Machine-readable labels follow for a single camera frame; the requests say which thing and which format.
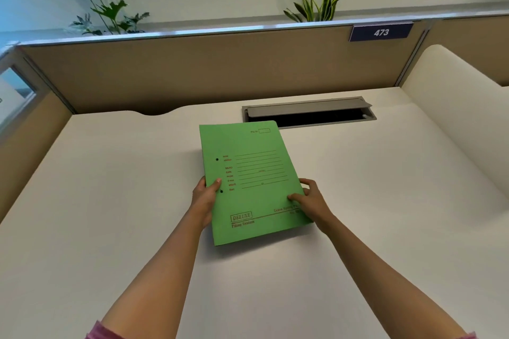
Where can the cream curved paper sheet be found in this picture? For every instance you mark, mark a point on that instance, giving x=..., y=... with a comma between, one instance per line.
x=457, y=120

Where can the dark blue number plate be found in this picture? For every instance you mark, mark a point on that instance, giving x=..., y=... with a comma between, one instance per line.
x=381, y=32

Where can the person's left forearm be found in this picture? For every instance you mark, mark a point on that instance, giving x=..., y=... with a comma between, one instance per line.
x=159, y=283

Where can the pink right sleeve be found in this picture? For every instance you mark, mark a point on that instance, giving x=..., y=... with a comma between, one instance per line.
x=468, y=336

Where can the person's right forearm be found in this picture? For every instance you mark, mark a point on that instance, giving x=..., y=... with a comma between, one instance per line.
x=381, y=283

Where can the person's right hand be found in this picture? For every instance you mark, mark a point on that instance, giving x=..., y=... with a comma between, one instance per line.
x=312, y=203

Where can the pink sleeve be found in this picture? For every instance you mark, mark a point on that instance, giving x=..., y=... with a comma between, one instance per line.
x=99, y=331
x=468, y=336

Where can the pink left sleeve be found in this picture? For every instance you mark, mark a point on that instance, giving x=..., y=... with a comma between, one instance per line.
x=99, y=331

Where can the green folder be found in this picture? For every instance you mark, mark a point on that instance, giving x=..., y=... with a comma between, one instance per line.
x=254, y=199

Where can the person's left hand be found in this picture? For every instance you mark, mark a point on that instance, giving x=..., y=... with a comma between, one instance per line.
x=204, y=201

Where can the narrow beige partition panel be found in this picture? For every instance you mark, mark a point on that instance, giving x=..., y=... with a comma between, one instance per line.
x=469, y=44

